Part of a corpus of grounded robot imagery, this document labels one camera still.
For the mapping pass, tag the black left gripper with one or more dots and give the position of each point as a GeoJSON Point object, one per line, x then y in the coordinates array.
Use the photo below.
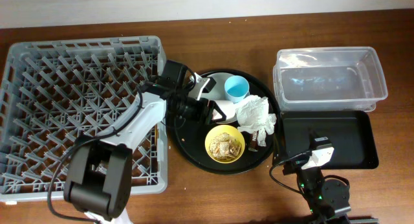
{"type": "Point", "coordinates": [207, 111]}

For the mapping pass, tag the pink plastic cup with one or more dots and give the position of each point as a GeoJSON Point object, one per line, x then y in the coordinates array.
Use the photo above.
{"type": "Point", "coordinates": [229, 109]}

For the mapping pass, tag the yellow bowl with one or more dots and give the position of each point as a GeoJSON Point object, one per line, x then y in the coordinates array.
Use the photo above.
{"type": "Point", "coordinates": [224, 144]}

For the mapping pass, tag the white paper napkin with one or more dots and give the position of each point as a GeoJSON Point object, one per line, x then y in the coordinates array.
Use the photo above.
{"type": "Point", "coordinates": [253, 116]}

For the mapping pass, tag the brown snack wrapper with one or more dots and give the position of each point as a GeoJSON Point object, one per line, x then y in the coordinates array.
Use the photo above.
{"type": "Point", "coordinates": [252, 146]}

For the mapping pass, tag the wooden chopstick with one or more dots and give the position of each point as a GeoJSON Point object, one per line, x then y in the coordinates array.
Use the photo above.
{"type": "Point", "coordinates": [155, 138]}

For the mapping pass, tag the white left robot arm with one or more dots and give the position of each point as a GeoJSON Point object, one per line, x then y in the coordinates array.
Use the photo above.
{"type": "Point", "coordinates": [98, 182]}

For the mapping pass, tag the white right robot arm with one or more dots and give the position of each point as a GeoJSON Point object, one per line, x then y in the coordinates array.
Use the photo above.
{"type": "Point", "coordinates": [327, 196]}

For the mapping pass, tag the grey dishwasher rack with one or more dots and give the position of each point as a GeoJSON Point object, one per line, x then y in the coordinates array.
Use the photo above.
{"type": "Point", "coordinates": [53, 91]}

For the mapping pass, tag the grey round plate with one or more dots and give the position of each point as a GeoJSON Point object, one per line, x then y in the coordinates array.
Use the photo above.
{"type": "Point", "coordinates": [217, 91]}

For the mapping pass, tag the blue plastic cup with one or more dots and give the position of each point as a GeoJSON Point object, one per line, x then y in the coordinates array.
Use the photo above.
{"type": "Point", "coordinates": [236, 88]}

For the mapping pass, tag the black round tray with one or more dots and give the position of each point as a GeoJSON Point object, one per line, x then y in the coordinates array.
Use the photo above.
{"type": "Point", "coordinates": [189, 136]}

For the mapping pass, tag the clear plastic bin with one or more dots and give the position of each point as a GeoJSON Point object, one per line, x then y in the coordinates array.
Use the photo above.
{"type": "Point", "coordinates": [329, 79]}

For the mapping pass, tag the black rectangular tray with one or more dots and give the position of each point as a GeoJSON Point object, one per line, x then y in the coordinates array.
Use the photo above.
{"type": "Point", "coordinates": [349, 131]}

